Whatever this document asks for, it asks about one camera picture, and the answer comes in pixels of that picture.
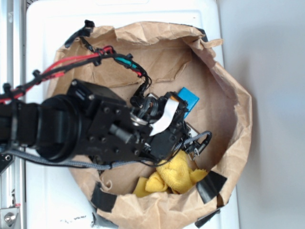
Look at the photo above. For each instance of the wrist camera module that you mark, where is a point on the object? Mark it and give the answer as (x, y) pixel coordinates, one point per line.
(196, 142)

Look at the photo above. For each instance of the aluminium rail with bracket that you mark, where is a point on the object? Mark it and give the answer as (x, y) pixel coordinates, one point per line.
(12, 68)

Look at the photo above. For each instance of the yellow cloth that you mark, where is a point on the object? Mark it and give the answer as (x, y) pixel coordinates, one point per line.
(175, 176)

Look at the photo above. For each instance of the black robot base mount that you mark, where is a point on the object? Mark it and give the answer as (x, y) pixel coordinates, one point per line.
(5, 161)

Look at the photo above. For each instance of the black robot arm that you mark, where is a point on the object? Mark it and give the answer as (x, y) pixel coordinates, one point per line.
(51, 128)

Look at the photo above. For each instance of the blue block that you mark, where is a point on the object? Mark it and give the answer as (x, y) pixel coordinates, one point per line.
(190, 98)

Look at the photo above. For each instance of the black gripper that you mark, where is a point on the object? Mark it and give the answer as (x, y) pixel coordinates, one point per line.
(115, 132)

